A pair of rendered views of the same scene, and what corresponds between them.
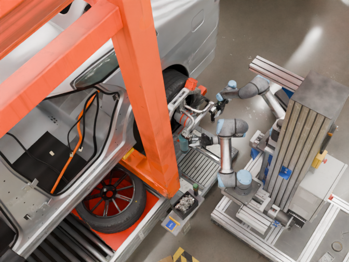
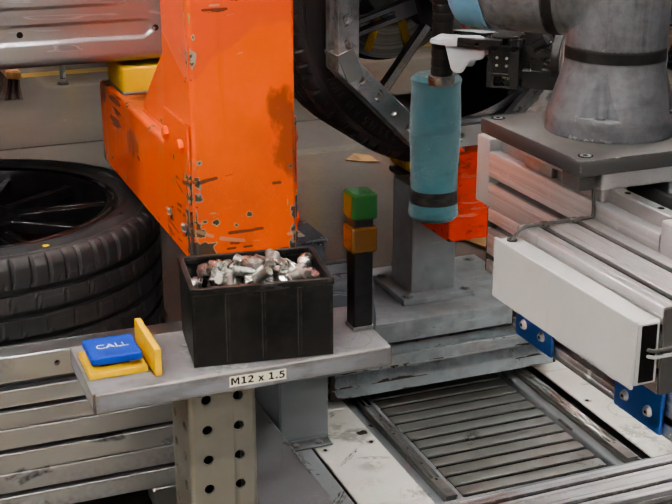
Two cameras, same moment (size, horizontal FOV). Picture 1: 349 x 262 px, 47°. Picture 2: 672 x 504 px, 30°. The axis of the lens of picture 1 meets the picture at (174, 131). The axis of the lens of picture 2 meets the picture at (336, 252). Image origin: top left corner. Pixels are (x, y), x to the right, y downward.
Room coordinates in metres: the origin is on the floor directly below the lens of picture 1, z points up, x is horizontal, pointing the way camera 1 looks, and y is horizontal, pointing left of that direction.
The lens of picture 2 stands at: (-0.23, -0.74, 1.17)
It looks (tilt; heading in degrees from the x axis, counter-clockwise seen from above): 19 degrees down; 23
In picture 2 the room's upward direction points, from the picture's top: straight up
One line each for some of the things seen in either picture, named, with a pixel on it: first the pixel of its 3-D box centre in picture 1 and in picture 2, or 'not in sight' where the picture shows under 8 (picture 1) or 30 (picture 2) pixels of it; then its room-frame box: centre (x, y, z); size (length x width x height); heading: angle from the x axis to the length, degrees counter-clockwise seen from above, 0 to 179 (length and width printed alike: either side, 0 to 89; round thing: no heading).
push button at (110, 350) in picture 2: (171, 225); (112, 352); (1.11, 0.15, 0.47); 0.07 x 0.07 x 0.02; 44
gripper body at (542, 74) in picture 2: (205, 142); (525, 58); (1.70, -0.26, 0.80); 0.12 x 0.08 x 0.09; 89
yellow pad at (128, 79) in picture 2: (123, 149); (149, 72); (1.80, 0.49, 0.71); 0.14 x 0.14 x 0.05; 44
